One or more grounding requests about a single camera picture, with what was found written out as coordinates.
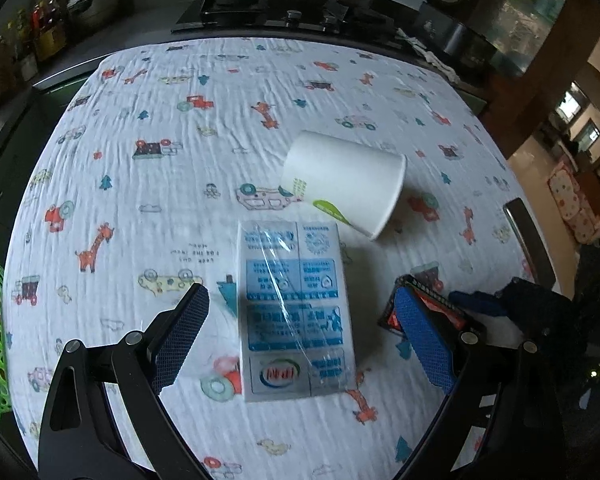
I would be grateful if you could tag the glass cabinet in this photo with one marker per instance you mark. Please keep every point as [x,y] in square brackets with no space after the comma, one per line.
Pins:
[525,10]

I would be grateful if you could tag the white paper cup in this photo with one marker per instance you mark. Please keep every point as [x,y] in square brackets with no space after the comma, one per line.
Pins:
[345,175]

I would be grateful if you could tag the pink patterned cushion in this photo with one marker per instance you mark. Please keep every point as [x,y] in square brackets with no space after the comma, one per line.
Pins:
[575,205]

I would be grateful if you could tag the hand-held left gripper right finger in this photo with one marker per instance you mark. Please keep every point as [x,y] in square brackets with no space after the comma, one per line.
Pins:
[425,340]

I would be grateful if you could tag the black cylindrical canister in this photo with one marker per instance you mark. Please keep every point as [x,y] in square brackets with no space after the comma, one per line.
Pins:
[452,40]

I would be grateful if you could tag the metal pot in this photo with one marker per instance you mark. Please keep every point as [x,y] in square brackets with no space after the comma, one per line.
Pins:
[92,5]

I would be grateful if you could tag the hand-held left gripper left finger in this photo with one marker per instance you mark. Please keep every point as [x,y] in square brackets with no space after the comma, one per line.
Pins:
[180,340]

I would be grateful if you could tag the black box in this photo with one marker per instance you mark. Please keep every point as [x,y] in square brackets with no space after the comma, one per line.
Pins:
[442,307]

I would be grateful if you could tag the yellow oil bottle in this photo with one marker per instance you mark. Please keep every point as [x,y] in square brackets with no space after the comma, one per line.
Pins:
[49,35]

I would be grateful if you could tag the white printed cloth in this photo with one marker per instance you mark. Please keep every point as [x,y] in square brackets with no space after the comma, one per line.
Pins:
[180,160]

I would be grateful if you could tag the black gas stove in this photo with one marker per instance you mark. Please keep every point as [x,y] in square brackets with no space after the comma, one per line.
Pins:
[240,5]

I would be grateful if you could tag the white rag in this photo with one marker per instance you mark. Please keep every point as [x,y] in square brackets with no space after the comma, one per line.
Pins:
[435,57]

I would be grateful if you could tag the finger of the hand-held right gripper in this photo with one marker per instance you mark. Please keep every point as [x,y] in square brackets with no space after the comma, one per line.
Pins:
[480,302]

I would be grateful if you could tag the white and blue carton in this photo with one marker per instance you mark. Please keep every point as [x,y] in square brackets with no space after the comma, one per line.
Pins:
[290,310]

